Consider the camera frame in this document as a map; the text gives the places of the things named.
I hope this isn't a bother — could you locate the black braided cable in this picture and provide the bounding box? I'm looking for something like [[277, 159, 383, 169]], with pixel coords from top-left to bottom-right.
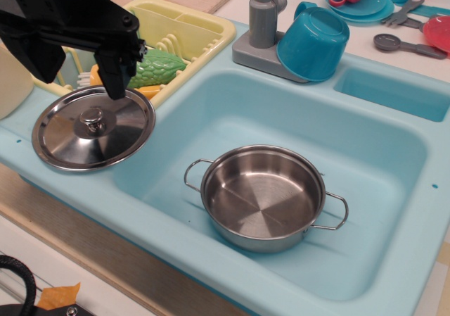
[[0, 254, 37, 316]]

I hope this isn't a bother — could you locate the light blue toy sink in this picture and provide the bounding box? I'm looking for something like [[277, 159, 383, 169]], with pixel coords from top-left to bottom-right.
[[1, 49, 449, 315]]

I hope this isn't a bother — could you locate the stainless steel pot lid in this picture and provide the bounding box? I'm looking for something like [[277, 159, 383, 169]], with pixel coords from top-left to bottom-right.
[[32, 86, 156, 172]]

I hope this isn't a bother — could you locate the yellow plastic dish rack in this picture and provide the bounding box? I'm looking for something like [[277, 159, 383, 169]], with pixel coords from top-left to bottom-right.
[[32, 0, 237, 109]]

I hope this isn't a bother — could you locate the stainless steel two-handled pot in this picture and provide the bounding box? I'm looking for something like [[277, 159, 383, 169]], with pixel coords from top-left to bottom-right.
[[184, 144, 349, 253]]

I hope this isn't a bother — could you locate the grey plastic fork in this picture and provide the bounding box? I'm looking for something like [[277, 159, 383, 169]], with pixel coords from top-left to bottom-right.
[[381, 0, 425, 26]]

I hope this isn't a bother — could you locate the orange tape piece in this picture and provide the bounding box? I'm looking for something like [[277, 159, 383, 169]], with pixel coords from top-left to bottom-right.
[[36, 282, 81, 310]]

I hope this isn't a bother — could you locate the teal plastic plate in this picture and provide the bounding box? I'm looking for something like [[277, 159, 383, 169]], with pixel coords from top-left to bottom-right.
[[325, 0, 394, 23]]

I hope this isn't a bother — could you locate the teal plastic bowl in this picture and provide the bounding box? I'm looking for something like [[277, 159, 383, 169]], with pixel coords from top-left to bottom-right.
[[276, 1, 350, 82]]

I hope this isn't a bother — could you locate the grey plastic spoon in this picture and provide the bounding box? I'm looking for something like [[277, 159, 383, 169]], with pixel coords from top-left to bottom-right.
[[373, 34, 448, 60]]

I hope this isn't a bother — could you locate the green toy bitter gourd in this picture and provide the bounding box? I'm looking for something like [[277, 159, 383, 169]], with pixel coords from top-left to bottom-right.
[[128, 49, 187, 89]]

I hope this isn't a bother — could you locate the orange toy vegetable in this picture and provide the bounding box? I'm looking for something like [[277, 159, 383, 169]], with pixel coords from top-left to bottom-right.
[[89, 64, 160, 100]]

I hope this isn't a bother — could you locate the cream plastic container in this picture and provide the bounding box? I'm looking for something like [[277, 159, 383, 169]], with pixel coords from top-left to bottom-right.
[[0, 47, 34, 119]]

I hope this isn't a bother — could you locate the grey toy faucet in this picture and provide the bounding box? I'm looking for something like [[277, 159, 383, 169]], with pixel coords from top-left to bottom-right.
[[232, 0, 307, 83]]

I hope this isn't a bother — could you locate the red plastic plate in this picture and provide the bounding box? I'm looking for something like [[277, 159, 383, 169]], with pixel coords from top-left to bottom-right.
[[423, 15, 450, 53]]

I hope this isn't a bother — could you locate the teal plastic knife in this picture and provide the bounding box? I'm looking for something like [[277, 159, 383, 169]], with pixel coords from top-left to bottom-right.
[[412, 5, 450, 17]]

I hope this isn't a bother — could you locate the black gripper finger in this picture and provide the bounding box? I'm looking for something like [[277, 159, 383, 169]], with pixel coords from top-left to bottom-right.
[[1, 34, 66, 84], [94, 48, 141, 100]]

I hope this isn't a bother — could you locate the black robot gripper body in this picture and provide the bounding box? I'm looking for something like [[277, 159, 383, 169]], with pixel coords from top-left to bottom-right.
[[1, 0, 146, 61]]

